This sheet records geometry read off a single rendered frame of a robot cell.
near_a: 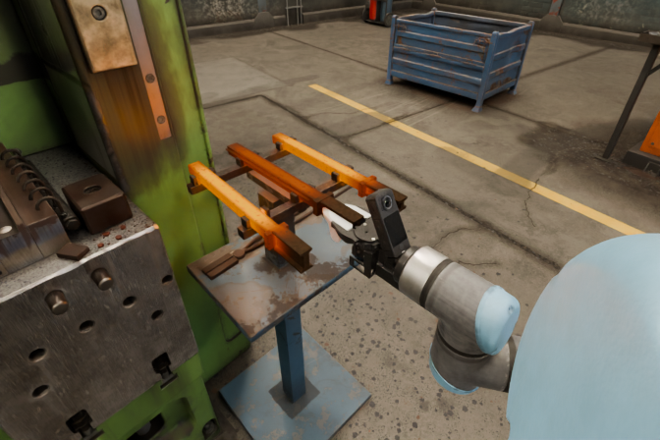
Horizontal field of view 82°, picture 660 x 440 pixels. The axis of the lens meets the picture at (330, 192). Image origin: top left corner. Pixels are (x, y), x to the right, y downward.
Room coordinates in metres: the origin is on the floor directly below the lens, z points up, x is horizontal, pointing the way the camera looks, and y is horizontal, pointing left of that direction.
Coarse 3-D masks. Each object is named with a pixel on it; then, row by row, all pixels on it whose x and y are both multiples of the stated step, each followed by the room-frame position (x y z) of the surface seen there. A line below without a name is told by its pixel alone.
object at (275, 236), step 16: (208, 176) 0.72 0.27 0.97; (224, 192) 0.65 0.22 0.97; (240, 208) 0.60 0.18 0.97; (256, 208) 0.60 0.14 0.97; (256, 224) 0.55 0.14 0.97; (272, 224) 0.55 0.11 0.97; (272, 240) 0.52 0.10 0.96; (288, 240) 0.49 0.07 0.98; (288, 256) 0.49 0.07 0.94; (304, 256) 0.46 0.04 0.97
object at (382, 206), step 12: (372, 192) 0.53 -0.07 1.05; (384, 192) 0.52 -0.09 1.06; (372, 204) 0.51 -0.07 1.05; (384, 204) 0.51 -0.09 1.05; (396, 204) 0.52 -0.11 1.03; (372, 216) 0.50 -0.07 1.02; (384, 216) 0.50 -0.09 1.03; (396, 216) 0.51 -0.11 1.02; (384, 228) 0.49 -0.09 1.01; (396, 228) 0.50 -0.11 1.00; (384, 240) 0.48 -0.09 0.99; (396, 240) 0.48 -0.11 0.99; (408, 240) 0.50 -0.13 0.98; (384, 252) 0.48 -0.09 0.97; (396, 252) 0.47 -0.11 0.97
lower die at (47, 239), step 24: (0, 144) 0.83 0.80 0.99; (0, 168) 0.72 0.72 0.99; (0, 192) 0.61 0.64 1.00; (24, 192) 0.62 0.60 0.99; (24, 216) 0.55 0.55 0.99; (48, 216) 0.55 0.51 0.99; (0, 240) 0.49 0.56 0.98; (24, 240) 0.51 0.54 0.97; (48, 240) 0.53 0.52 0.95; (0, 264) 0.48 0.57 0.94; (24, 264) 0.50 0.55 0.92
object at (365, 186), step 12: (288, 144) 0.88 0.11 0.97; (300, 144) 0.87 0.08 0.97; (300, 156) 0.84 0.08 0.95; (312, 156) 0.81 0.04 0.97; (324, 156) 0.81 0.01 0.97; (324, 168) 0.78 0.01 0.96; (336, 168) 0.75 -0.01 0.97; (348, 168) 0.75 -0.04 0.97; (348, 180) 0.72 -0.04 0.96; (360, 180) 0.70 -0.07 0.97; (372, 180) 0.70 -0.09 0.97; (360, 192) 0.68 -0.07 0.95; (396, 192) 0.65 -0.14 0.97
